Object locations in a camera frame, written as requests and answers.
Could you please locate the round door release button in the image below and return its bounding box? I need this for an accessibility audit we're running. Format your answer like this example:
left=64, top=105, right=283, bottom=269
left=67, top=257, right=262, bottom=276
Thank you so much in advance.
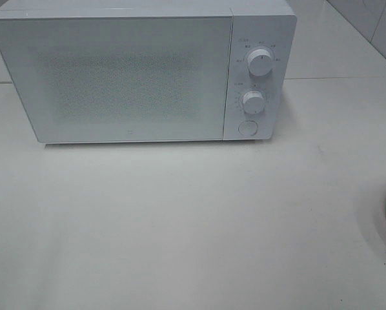
left=238, top=120, right=258, bottom=136

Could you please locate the white microwave door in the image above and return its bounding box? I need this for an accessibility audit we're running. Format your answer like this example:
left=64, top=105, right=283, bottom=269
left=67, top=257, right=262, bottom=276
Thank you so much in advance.
left=0, top=17, right=232, bottom=143

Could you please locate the lower white timer knob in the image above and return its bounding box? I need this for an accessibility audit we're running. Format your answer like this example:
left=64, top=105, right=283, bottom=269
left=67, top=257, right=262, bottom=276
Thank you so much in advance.
left=241, top=91, right=266, bottom=114

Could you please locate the upper white power knob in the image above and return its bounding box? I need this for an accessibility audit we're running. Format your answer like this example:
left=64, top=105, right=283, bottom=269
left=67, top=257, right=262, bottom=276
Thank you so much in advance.
left=246, top=47, right=273, bottom=77

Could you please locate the white microwave oven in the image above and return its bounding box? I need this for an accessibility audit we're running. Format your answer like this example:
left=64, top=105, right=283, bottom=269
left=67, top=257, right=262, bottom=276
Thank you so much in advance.
left=0, top=1, right=297, bottom=141

